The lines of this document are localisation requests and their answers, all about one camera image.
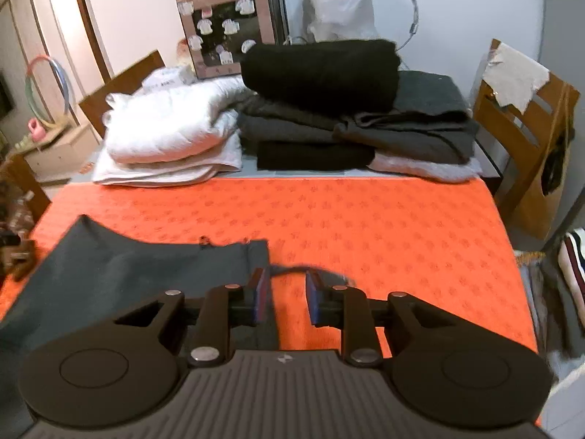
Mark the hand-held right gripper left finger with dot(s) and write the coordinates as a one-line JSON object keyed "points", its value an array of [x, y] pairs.
{"points": [[261, 293]]}

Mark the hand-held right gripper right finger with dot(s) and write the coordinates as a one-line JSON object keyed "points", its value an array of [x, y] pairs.
{"points": [[313, 295]]}

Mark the dark teal garment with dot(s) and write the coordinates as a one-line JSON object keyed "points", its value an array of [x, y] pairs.
{"points": [[119, 269]]}

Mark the orange patterned tablecloth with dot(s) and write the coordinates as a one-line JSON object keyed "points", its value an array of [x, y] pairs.
{"points": [[365, 228]]}

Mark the folded black garment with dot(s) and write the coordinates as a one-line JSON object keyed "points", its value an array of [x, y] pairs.
{"points": [[311, 155]]}

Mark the folded white cloth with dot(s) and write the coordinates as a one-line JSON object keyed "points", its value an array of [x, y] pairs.
{"points": [[183, 164]]}

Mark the folded light grey garment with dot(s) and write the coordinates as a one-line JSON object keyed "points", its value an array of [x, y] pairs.
{"points": [[425, 167]]}

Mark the folded dark grey garment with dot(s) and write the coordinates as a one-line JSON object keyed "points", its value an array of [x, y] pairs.
{"points": [[411, 139]]}

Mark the folded white padded jacket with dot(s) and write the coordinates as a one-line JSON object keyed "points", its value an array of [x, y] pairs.
{"points": [[169, 119]]}

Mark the folded black sweater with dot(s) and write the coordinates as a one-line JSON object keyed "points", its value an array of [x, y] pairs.
{"points": [[320, 73]]}

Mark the white packet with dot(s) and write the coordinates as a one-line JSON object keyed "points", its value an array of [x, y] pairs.
{"points": [[170, 76]]}

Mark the light wooden cabinet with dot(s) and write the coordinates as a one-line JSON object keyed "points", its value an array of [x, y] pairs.
{"points": [[59, 151]]}

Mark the wooden chair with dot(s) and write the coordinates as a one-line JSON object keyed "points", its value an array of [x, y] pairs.
{"points": [[123, 87], [516, 146]]}

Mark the striped cloth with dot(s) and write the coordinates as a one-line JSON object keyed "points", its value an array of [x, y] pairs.
{"points": [[576, 260]]}

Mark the pink cardboard box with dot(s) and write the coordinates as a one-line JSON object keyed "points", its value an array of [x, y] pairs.
{"points": [[224, 18]]}

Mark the pink toy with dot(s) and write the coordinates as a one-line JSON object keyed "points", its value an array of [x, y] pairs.
{"points": [[35, 130]]}

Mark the colourful hula hoop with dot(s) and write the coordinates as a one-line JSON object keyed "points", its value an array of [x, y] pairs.
{"points": [[45, 91]]}

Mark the torn white paper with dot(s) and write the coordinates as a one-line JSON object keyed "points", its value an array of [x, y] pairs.
{"points": [[514, 77]]}

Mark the white plastic bag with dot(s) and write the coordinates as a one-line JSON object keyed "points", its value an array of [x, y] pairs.
{"points": [[338, 0]]}

